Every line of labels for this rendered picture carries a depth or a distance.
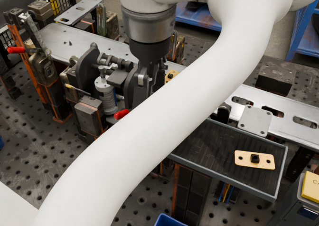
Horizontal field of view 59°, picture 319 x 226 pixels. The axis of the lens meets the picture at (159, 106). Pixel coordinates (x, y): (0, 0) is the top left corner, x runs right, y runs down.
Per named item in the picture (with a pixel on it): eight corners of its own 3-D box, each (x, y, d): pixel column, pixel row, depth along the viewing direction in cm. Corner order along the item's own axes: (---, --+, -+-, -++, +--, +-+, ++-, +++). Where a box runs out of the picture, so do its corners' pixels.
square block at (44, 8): (69, 62, 158) (51, 2, 131) (60, 70, 153) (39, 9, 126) (58, 58, 160) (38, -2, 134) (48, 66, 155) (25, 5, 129)
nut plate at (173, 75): (170, 69, 107) (170, 67, 106) (179, 72, 106) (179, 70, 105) (160, 82, 102) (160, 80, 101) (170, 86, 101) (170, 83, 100)
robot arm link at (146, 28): (181, -10, 47) (179, 22, 51) (129, -15, 48) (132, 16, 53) (170, 17, 41) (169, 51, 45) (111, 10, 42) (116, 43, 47)
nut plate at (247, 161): (272, 155, 62) (274, 152, 61) (275, 170, 60) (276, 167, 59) (234, 150, 63) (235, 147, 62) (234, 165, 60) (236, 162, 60)
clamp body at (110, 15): (129, 70, 153) (123, 12, 128) (117, 83, 146) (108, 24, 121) (115, 66, 156) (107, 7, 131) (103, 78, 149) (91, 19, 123)
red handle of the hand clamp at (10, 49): (49, 49, 105) (13, 48, 90) (48, 54, 105) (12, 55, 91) (40, 45, 106) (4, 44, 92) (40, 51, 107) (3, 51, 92)
